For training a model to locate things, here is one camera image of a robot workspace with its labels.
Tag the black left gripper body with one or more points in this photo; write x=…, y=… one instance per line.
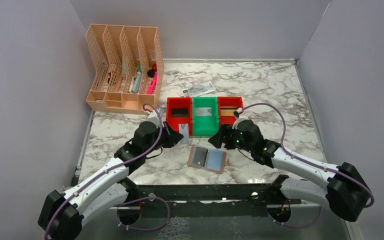
x=171, y=136

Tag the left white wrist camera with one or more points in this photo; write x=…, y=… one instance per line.
x=156, y=117

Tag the black card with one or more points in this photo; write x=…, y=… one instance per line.
x=199, y=156
x=179, y=112

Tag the green plastic bin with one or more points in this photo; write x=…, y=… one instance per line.
x=205, y=125

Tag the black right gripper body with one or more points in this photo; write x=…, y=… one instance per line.
x=220, y=138

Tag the peach plastic file organizer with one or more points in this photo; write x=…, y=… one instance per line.
x=117, y=51

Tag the black binder clip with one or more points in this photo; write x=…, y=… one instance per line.
x=152, y=71

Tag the right red plastic bin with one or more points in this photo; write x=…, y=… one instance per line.
x=228, y=101

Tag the silver VIP card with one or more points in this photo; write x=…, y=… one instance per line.
x=203, y=112

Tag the pink highlighter pen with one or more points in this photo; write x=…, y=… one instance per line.
x=153, y=84

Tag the grey green marker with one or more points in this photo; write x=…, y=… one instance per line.
x=136, y=81

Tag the gold card with stripe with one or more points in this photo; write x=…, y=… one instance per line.
x=227, y=111

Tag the left red plastic bin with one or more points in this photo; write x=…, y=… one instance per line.
x=176, y=102

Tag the clear protractor ruler packet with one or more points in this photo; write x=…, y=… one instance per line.
x=197, y=90

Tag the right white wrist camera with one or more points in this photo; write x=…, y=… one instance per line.
x=240, y=118

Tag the red plastic bin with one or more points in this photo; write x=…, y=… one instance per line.
x=228, y=101
x=176, y=102

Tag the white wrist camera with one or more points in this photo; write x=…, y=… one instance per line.
x=156, y=117
x=240, y=118

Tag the silver card from holder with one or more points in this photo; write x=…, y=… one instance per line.
x=184, y=130

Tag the tan leather card holder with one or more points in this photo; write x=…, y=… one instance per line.
x=215, y=161

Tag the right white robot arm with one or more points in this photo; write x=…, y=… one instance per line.
x=341, y=188

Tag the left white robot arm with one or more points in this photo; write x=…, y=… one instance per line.
x=63, y=215

